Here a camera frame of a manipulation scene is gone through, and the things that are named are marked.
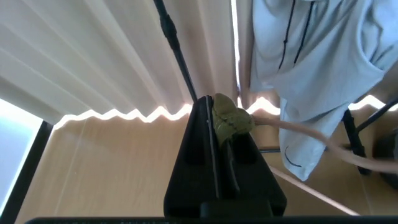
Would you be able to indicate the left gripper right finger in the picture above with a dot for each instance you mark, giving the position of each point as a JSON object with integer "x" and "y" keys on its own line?
{"x": 258, "y": 189}

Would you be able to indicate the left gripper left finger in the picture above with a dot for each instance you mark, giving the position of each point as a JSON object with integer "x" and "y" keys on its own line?
{"x": 192, "y": 186}

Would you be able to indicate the green garment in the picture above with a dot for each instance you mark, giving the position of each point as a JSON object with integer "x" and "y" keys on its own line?
{"x": 231, "y": 121}

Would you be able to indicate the pink clothes hanger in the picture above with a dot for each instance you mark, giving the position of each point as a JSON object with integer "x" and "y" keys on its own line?
{"x": 311, "y": 133}

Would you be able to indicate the pale grey shorts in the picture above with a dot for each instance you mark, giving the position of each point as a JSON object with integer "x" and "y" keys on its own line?
{"x": 326, "y": 77}

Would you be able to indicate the black clothes rack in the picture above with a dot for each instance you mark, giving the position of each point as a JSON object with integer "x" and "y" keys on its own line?
{"x": 174, "y": 40}

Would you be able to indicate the beige curtain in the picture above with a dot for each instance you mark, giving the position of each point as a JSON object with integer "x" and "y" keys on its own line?
{"x": 93, "y": 56}

